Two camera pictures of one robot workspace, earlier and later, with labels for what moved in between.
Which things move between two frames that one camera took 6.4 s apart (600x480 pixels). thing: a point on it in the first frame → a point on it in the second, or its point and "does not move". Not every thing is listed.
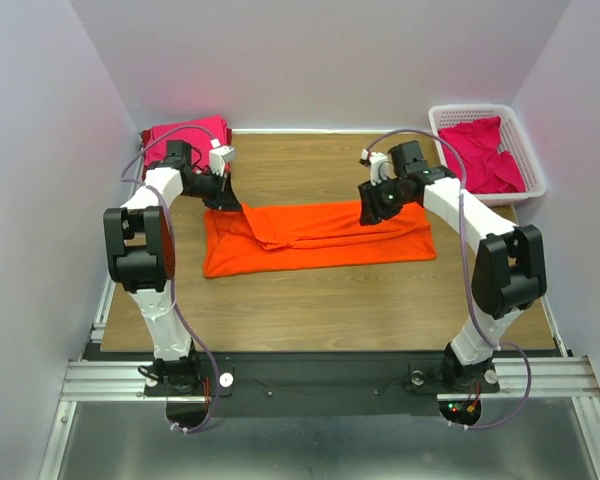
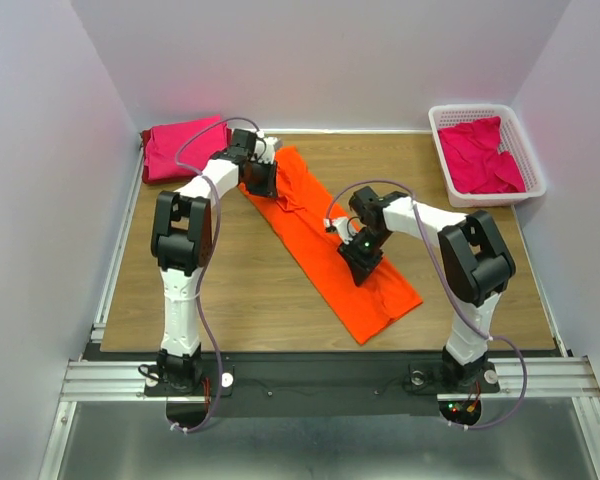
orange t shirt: x=266 y=237 → x=318 y=228
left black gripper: x=224 y=198 → x=269 y=188
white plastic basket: x=486 y=145 does not move
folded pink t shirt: x=202 y=135 does not move
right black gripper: x=371 y=209 → x=360 y=266
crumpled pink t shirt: x=484 y=168 does not move
